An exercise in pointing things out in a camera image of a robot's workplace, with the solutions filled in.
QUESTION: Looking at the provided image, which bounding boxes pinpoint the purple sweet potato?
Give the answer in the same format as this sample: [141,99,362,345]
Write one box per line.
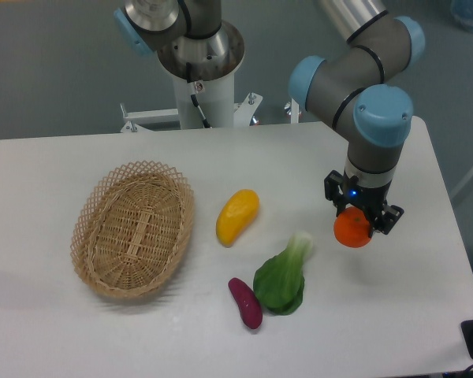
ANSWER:
[228,277,263,330]

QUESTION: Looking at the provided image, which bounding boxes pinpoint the black cable on pedestal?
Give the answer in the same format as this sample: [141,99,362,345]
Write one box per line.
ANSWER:
[185,61,214,129]

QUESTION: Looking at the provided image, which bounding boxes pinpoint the woven wicker basket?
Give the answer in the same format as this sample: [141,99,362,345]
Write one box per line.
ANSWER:
[70,161,195,299]

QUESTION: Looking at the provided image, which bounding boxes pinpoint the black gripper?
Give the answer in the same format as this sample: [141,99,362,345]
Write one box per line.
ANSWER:
[324,170,404,237]

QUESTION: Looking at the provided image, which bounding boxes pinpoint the green bok choy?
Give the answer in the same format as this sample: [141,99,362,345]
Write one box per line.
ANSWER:
[253,232,313,316]

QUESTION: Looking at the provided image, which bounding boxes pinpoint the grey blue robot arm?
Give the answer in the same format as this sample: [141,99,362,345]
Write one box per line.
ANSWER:
[114,1,425,234]

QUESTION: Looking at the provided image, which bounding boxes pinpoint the yellow mango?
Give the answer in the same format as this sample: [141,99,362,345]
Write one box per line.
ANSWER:
[215,189,260,247]

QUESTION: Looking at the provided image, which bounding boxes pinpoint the orange fruit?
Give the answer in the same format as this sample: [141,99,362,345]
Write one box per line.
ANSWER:
[333,207,371,248]

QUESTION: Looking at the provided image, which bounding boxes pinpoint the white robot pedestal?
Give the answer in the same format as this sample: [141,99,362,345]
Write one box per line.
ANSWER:
[121,21,263,132]

